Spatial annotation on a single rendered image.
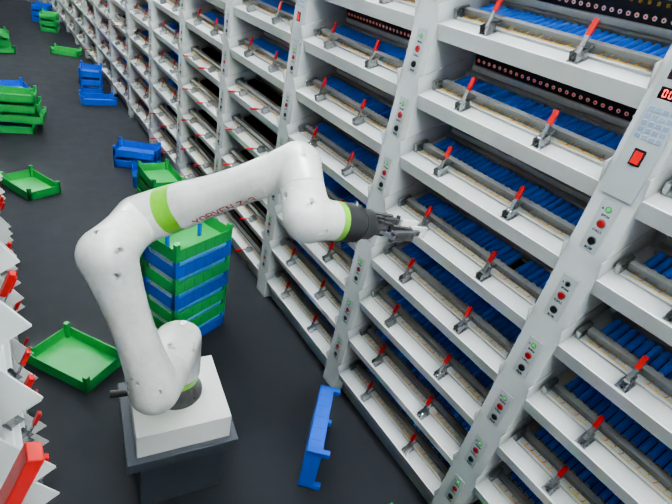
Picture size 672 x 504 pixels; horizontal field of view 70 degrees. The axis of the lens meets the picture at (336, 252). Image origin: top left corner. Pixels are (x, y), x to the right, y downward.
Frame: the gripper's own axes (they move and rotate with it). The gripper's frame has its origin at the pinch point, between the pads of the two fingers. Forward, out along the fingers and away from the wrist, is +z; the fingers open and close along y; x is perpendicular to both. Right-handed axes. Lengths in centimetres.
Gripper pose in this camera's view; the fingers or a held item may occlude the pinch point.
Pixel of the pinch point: (412, 228)
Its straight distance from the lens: 128.3
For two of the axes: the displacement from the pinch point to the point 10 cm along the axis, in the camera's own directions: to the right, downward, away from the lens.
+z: 7.6, 0.3, 6.5
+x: 3.6, -8.5, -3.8
